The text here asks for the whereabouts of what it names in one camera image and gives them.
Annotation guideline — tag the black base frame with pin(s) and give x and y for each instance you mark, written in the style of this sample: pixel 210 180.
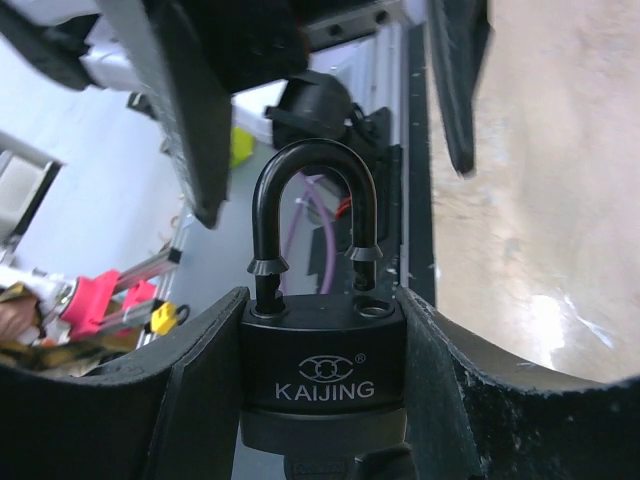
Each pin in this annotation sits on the black base frame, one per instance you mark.
pixel 387 72

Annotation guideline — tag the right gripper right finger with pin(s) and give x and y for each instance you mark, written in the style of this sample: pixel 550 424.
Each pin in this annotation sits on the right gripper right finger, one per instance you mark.
pixel 477 411

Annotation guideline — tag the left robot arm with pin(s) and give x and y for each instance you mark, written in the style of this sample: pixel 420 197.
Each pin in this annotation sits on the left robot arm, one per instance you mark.
pixel 246 43

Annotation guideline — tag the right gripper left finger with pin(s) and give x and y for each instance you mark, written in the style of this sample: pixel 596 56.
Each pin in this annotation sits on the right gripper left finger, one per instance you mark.
pixel 169 410

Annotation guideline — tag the black padlock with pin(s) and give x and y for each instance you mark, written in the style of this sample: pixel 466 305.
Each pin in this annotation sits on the black padlock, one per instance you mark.
pixel 322 375

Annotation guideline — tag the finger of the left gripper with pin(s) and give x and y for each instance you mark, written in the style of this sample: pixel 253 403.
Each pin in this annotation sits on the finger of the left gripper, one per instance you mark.
pixel 191 104
pixel 459 32

